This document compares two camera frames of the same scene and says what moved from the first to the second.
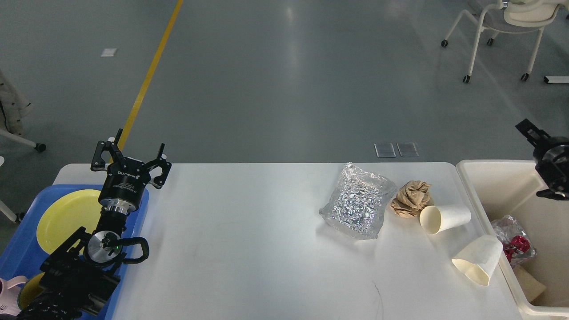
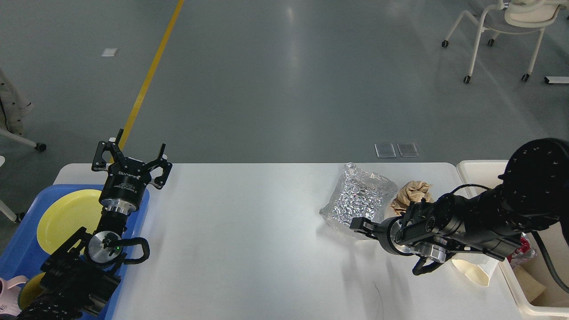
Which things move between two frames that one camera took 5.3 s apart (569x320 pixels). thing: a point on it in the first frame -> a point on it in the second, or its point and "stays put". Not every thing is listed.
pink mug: (9, 292) stays put
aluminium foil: (356, 207) stays put
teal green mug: (29, 290) stays put
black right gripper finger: (534, 135) -> (362, 225)
